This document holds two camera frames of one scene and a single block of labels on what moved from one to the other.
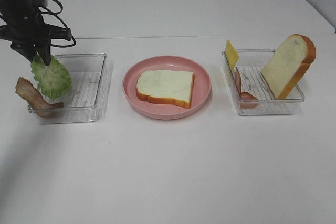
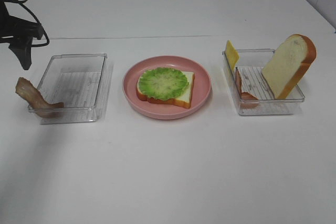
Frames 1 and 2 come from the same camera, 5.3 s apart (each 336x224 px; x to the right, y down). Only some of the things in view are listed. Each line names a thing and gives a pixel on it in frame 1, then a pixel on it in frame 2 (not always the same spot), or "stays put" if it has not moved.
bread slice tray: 287,64 stays put
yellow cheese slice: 231,55 stays put
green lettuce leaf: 54,79 -> 162,83
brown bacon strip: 25,89 stays put
